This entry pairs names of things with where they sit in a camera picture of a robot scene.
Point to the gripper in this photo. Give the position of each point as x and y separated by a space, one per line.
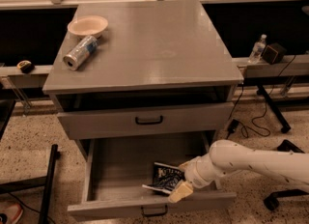
193 174

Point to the blue chip bag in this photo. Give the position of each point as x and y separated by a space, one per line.
165 178

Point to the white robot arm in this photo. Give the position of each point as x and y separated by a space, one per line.
226 157

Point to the closed grey top drawer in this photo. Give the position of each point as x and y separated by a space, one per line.
144 121

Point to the open grey middle drawer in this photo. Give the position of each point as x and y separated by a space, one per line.
118 168

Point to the black table leg with caster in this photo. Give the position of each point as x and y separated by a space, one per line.
281 119

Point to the black stand leg left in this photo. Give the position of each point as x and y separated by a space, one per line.
44 181

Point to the clear plastic water bottle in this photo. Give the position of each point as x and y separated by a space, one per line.
258 49

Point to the small black speaker box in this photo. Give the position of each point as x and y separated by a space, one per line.
274 53

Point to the silver blue drink can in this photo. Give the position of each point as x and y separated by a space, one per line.
80 53

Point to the red white shoe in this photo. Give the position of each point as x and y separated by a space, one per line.
10 214

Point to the white paper bowl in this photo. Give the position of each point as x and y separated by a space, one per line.
89 25

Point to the yellow black tape measure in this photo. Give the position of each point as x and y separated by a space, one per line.
25 66

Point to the black power adapter with cable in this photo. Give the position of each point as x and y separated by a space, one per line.
235 124

